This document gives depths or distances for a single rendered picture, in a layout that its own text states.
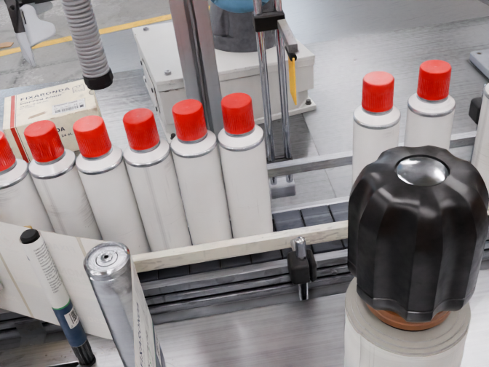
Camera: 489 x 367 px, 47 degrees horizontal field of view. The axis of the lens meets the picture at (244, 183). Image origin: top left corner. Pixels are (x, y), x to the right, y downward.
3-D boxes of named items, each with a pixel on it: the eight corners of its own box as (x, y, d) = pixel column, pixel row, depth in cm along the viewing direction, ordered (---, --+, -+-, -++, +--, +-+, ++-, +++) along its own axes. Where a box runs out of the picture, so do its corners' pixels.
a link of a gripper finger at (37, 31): (62, 56, 88) (46, -2, 87) (22, 64, 87) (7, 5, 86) (64, 60, 91) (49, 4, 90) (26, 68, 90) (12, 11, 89)
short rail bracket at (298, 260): (295, 320, 67) (289, 250, 60) (289, 301, 70) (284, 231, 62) (321, 316, 68) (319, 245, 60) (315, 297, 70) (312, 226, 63)
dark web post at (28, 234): (78, 370, 59) (16, 242, 48) (81, 356, 61) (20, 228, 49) (95, 367, 59) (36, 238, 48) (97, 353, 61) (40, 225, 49)
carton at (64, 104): (18, 165, 100) (2, 129, 96) (18, 131, 110) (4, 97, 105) (107, 143, 103) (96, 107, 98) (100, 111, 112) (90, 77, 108)
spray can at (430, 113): (406, 226, 71) (420, 80, 58) (392, 199, 75) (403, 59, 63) (446, 219, 71) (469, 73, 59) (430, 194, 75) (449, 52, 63)
